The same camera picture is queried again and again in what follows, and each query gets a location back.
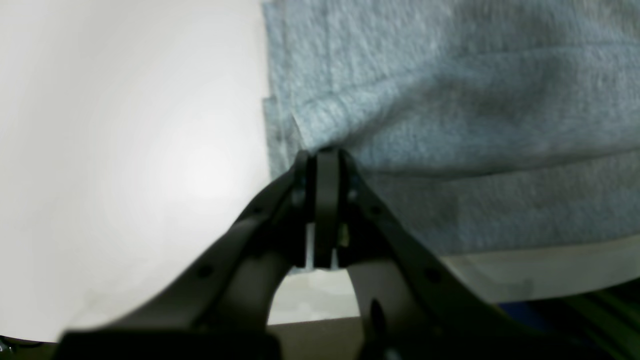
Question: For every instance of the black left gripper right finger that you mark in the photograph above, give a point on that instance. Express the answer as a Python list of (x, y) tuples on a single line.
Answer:
[(412, 307)]

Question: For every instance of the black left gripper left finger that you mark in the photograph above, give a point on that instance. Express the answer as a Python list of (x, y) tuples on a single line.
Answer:
[(218, 308)]

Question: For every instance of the grey T-shirt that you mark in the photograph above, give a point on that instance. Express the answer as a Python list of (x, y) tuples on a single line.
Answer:
[(484, 125)]

